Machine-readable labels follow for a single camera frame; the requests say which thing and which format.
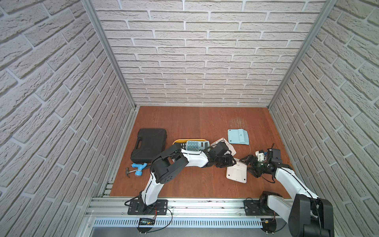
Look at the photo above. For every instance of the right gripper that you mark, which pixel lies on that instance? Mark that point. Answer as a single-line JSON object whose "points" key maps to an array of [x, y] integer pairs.
{"points": [[253, 171]]}

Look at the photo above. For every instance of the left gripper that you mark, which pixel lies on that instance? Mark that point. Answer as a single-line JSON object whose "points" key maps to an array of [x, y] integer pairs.
{"points": [[226, 160]]}

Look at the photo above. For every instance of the white calculator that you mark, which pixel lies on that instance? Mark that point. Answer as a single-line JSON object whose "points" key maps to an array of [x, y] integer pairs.
{"points": [[230, 146], [237, 172]]}

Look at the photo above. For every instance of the white calculator front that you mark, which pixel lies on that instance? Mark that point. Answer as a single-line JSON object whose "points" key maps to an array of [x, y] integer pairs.
{"points": [[237, 172]]}

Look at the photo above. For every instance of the grey blue calculator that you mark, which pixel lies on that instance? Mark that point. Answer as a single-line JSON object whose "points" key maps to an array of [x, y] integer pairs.
{"points": [[196, 145]]}

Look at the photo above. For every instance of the yellow storage box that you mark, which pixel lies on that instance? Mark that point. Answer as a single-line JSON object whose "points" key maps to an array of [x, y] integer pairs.
{"points": [[185, 140]]}

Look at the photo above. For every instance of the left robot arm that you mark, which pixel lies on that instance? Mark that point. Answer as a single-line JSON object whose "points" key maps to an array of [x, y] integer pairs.
{"points": [[169, 163]]}

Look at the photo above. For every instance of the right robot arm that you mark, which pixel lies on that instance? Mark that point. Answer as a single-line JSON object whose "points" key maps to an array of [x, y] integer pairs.
{"points": [[307, 215]]}

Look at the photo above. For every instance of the right controller board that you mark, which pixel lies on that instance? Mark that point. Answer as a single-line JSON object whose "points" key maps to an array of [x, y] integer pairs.
{"points": [[269, 225]]}

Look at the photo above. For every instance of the controller board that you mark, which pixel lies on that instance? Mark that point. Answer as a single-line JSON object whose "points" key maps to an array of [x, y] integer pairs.
{"points": [[269, 225], [146, 222]]}

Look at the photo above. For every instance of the black tool case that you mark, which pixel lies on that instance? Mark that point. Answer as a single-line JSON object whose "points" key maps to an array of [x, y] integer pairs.
{"points": [[150, 143]]}

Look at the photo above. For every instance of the left controller board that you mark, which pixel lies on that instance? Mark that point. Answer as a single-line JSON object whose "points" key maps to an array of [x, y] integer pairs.
{"points": [[146, 222]]}

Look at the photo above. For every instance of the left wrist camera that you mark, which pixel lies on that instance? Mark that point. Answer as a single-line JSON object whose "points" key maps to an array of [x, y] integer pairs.
{"points": [[219, 150]]}

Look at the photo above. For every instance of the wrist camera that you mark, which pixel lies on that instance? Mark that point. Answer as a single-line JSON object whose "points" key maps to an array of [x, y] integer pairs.
{"points": [[219, 150], [271, 155]]}

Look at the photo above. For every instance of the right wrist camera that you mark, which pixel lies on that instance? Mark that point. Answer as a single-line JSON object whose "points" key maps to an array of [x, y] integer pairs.
{"points": [[271, 155]]}

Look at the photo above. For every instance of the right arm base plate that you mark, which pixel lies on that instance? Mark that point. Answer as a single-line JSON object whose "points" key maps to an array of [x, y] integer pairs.
{"points": [[254, 207]]}

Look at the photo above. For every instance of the small hammer blue handle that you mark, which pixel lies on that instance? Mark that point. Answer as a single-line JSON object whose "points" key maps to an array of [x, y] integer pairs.
{"points": [[137, 169]]}

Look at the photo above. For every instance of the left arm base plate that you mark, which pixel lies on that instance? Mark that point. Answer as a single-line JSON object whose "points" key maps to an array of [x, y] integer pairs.
{"points": [[137, 207]]}

